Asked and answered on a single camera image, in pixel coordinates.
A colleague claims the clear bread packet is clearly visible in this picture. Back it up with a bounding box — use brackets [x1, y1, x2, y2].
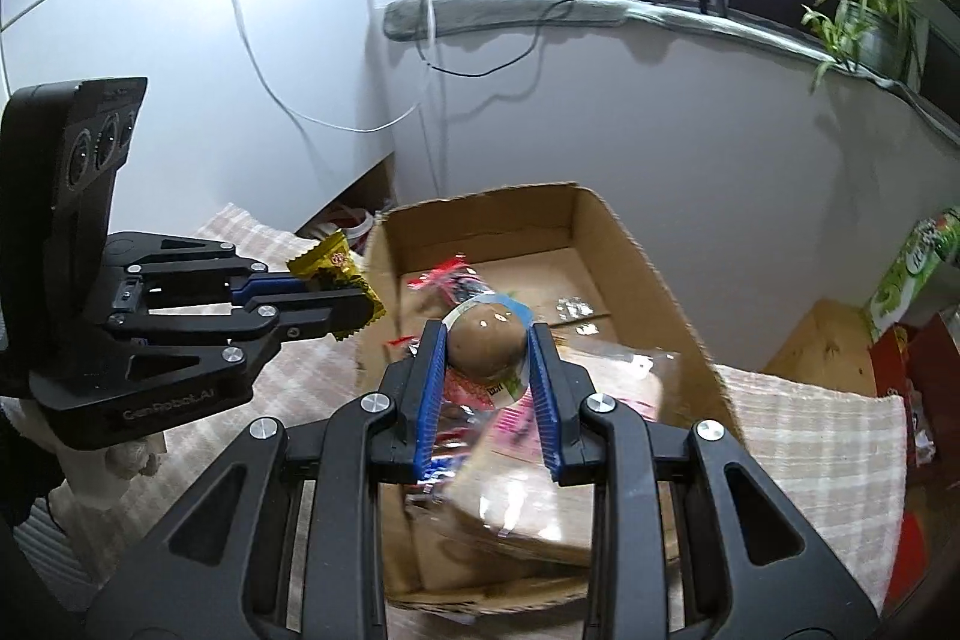
[405, 340, 683, 570]

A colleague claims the large open red box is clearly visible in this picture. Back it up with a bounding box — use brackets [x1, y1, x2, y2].
[904, 310, 960, 461]

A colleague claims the low red box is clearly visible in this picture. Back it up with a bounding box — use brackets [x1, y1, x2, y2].
[870, 325, 912, 397]

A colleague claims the red white object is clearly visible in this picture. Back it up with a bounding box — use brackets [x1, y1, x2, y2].
[311, 205, 376, 255]

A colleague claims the person's left hand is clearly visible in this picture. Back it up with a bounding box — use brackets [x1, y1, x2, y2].
[15, 400, 170, 513]

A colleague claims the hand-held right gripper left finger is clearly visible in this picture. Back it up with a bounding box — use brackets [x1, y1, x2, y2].
[86, 319, 451, 640]

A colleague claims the green juice carton box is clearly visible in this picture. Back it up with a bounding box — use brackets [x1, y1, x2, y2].
[866, 209, 960, 341]

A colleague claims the white cabinet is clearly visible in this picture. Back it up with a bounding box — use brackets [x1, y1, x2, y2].
[0, 0, 398, 236]

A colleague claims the red flat lid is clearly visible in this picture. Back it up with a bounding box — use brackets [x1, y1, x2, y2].
[892, 509, 920, 611]

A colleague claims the yellow candy packet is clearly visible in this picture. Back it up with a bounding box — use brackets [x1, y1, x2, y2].
[287, 229, 387, 345]

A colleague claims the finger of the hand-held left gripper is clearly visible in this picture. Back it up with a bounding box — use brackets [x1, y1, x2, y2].
[103, 287, 376, 387]
[103, 233, 316, 305]

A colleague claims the brown cardboard box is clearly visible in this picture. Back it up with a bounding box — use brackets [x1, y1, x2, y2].
[352, 181, 747, 615]

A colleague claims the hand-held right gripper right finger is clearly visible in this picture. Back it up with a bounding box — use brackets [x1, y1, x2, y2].
[527, 322, 882, 640]

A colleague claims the black cable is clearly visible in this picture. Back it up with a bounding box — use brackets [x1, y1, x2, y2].
[405, 0, 593, 79]

